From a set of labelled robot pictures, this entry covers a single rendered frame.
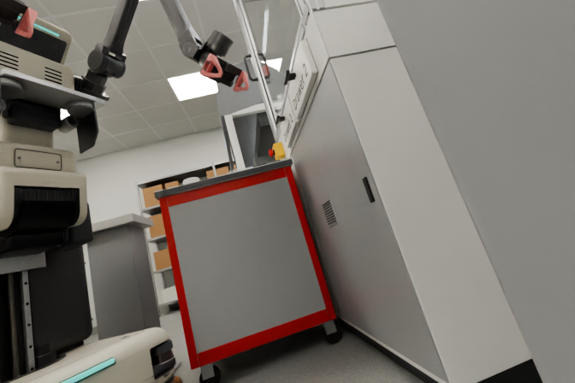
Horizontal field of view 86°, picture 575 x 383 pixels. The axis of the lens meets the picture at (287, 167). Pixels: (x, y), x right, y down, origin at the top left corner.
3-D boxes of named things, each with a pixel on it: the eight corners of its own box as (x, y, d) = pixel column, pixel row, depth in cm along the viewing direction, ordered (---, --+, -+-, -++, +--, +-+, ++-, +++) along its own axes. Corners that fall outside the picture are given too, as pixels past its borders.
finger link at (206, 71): (240, 71, 89) (227, 61, 95) (221, 60, 83) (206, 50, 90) (230, 92, 90) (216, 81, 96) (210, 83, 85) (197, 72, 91)
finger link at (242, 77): (258, 80, 94) (244, 70, 100) (240, 71, 89) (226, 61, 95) (248, 100, 95) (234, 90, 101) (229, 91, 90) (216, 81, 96)
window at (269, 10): (305, 16, 88) (227, -201, 111) (278, 133, 169) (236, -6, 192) (308, 16, 88) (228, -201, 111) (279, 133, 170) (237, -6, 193)
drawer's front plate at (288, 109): (295, 122, 114) (287, 96, 116) (286, 149, 141) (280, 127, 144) (299, 121, 114) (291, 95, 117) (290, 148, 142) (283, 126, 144)
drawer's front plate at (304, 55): (311, 73, 84) (300, 39, 86) (296, 119, 111) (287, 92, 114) (317, 72, 84) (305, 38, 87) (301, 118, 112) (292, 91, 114)
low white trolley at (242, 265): (192, 401, 106) (153, 191, 125) (212, 350, 166) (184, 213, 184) (347, 342, 117) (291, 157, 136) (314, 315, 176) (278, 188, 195)
